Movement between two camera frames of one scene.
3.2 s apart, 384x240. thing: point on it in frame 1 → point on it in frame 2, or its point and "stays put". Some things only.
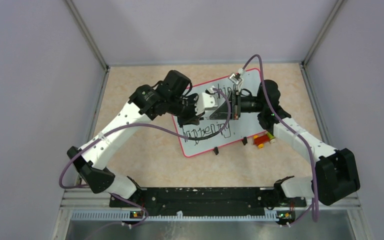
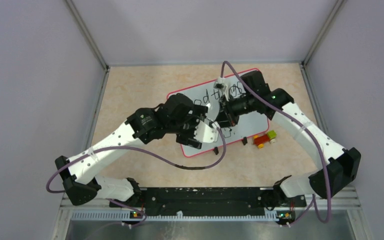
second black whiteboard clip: x=244 y=140 stays put
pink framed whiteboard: x=212 y=134 stays put
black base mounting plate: x=206 y=201 stays put
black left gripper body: x=185 y=109 → x=185 y=134
